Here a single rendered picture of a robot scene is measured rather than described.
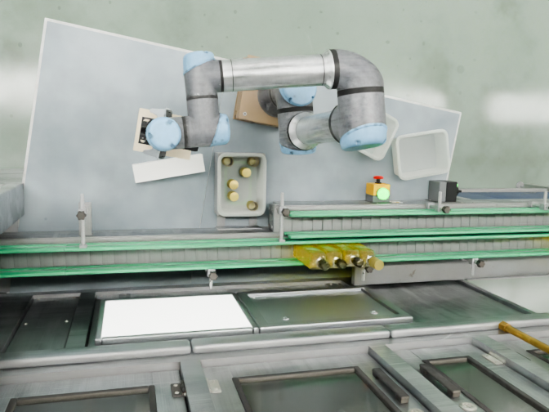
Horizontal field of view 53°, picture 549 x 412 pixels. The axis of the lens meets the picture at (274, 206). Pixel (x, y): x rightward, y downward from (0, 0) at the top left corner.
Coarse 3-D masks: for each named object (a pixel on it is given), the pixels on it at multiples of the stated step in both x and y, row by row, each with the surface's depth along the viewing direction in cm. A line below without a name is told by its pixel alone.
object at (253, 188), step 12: (228, 156) 192; (240, 156) 192; (252, 156) 192; (264, 156) 193; (228, 168) 197; (252, 168) 199; (264, 168) 193; (228, 180) 198; (240, 180) 199; (252, 180) 200; (264, 180) 194; (240, 192) 199; (252, 192) 201; (264, 192) 194; (228, 204) 199; (240, 204) 200; (264, 204) 195; (228, 216) 192; (240, 216) 193
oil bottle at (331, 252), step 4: (316, 244) 190; (320, 244) 190; (324, 244) 190; (328, 244) 190; (320, 248) 185; (324, 248) 184; (328, 248) 185; (332, 248) 185; (324, 252) 181; (328, 252) 179; (332, 252) 179; (336, 252) 179; (340, 252) 180; (328, 256) 178; (332, 256) 178; (336, 256) 178; (340, 256) 178; (328, 260) 178; (332, 260) 178; (332, 264) 178
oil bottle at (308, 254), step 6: (294, 246) 194; (300, 246) 188; (306, 246) 187; (312, 246) 188; (294, 252) 194; (300, 252) 188; (306, 252) 181; (312, 252) 179; (318, 252) 179; (300, 258) 188; (306, 258) 181; (312, 258) 176; (318, 258) 176; (324, 258) 177; (306, 264) 181; (312, 264) 177
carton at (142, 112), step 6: (138, 114) 158; (144, 114) 153; (150, 114) 153; (174, 114) 155; (138, 120) 153; (144, 120) 153; (138, 126) 153; (138, 132) 153; (138, 138) 154; (138, 144) 154; (138, 150) 154; (168, 150) 156; (174, 150) 157; (180, 150) 157; (186, 150) 157; (174, 156) 157; (180, 156) 157; (186, 156) 158
